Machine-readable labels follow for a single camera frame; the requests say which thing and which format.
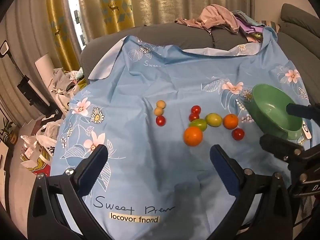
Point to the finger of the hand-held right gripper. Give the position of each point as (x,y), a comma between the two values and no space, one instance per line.
(302,111)
(280,147)

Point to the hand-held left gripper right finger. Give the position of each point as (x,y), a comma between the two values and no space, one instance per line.
(223,167)

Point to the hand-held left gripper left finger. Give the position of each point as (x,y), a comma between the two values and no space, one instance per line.
(93,168)

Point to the green bowl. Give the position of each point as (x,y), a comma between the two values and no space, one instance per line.
(270,105)

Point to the red cherry tomato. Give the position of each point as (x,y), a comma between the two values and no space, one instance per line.
(160,120)
(238,133)
(193,117)
(196,109)

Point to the orange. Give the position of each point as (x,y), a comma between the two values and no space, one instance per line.
(230,121)
(193,136)

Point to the green yellow tomato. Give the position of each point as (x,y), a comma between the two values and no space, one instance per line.
(198,124)
(213,119)

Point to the white rounded device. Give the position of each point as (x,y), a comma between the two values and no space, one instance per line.
(306,130)

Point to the yellow red bag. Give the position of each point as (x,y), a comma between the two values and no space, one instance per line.
(37,165)

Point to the blue floral cloth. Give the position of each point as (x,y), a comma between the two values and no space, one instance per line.
(150,155)

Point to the white plastic bags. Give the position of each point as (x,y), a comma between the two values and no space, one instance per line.
(41,135)

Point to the tan longan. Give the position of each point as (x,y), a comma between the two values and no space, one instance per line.
(158,111)
(160,104)

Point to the light laundry pile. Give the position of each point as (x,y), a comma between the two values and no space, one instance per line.
(65,82)

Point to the striped cushion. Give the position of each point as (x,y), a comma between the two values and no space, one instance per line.
(269,25)

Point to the purple clothes pile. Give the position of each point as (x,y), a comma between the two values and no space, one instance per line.
(247,27)

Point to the black floor appliance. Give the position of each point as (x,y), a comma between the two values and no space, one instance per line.
(27,87)

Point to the pink clothes pile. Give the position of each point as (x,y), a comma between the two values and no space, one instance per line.
(215,15)

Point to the grey sofa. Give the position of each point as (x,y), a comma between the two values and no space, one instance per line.
(175,35)

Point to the grey pleated curtain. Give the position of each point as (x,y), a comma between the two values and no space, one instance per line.
(25,42)

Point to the window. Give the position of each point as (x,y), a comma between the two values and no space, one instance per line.
(75,17)

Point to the yellow deer print curtain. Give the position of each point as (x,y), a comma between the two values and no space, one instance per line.
(110,5)

